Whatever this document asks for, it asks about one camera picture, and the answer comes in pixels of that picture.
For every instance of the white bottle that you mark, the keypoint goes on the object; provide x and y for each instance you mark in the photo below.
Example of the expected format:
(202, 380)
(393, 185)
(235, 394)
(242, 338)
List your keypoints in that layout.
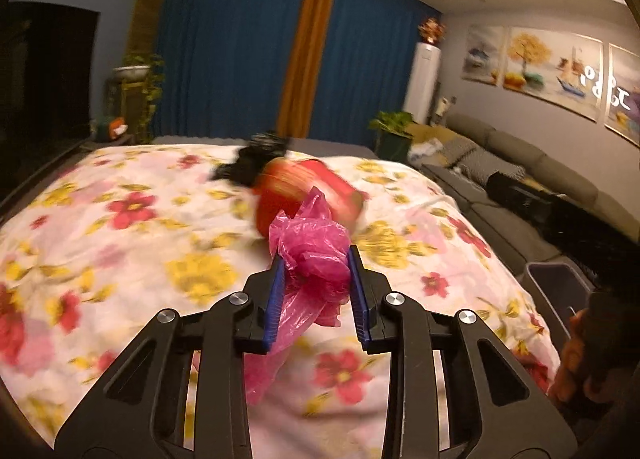
(441, 106)

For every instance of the narrow blue curtain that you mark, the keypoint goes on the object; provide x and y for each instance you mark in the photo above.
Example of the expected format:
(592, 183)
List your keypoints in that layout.
(370, 74)

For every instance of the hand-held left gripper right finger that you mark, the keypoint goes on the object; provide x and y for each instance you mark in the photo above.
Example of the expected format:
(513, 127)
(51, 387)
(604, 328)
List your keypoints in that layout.
(357, 295)

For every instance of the white standing air conditioner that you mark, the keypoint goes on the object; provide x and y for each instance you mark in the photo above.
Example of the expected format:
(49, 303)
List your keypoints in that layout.
(425, 81)

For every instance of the small patterned cushion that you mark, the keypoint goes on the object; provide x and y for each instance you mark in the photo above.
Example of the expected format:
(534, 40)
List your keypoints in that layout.
(462, 147)

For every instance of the pink plastic bag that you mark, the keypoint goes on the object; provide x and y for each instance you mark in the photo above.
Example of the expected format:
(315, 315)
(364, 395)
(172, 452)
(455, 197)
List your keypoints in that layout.
(312, 244)

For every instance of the floral blanket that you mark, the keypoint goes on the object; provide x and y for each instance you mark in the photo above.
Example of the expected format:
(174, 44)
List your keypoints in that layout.
(125, 239)

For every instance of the black plastic bag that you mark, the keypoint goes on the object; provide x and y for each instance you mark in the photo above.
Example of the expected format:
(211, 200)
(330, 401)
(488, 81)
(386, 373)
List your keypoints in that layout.
(255, 159)

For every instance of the yellow plant stand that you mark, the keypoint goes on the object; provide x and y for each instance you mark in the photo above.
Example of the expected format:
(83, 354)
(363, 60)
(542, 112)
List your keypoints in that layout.
(127, 109)

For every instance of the wide blue curtain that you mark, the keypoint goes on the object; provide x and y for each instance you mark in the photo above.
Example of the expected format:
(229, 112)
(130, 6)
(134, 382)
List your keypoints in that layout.
(235, 54)

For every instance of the grey trash bin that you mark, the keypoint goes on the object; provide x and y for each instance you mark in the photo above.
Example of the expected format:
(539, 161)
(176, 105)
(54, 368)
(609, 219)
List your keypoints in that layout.
(555, 289)

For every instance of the wooden panel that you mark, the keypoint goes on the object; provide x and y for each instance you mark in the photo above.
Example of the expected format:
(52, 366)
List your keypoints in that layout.
(147, 4)

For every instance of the grey sofa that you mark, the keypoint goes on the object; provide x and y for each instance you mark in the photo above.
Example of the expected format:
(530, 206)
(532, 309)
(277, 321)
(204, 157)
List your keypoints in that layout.
(515, 151)

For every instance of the orange curtain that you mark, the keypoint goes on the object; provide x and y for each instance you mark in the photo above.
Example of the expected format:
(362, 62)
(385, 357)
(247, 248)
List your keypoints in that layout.
(310, 49)

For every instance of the person's right hand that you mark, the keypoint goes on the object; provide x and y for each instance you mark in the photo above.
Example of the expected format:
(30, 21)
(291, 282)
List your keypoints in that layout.
(575, 356)

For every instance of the green potted plant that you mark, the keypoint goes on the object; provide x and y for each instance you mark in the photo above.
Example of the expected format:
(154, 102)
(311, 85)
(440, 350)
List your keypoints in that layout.
(395, 131)

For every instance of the red flower decoration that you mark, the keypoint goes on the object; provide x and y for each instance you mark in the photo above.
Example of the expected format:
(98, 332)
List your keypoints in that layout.
(432, 29)

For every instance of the small landscape painting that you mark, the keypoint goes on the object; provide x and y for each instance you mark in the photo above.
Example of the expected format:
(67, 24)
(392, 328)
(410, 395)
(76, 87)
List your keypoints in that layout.
(482, 56)

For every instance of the large patterned cushion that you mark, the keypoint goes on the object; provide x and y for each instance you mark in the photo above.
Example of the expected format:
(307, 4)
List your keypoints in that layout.
(492, 166)

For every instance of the green and red toy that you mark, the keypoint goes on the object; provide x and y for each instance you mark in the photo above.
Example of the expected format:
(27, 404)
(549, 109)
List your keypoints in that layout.
(112, 126)

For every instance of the large tree and boat painting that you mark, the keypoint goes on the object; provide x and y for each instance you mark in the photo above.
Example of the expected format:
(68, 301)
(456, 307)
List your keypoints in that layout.
(555, 69)

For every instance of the black glossy object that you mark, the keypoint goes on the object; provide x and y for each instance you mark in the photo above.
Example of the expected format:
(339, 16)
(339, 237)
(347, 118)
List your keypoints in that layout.
(520, 194)

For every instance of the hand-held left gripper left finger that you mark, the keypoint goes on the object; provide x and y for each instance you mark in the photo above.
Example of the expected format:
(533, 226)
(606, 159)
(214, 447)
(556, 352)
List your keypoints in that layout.
(276, 299)

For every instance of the large red paper cup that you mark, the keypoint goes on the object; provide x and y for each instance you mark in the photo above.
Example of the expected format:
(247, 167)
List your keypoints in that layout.
(300, 194)

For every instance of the black television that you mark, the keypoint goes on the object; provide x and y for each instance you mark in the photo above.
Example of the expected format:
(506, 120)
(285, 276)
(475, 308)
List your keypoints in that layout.
(45, 74)

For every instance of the white cloth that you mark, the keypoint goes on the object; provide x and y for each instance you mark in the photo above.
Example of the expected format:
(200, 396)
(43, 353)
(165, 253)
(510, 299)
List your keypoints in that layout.
(425, 150)

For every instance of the trailing plant in white pot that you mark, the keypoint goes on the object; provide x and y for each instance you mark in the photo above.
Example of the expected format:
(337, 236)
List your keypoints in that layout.
(135, 71)

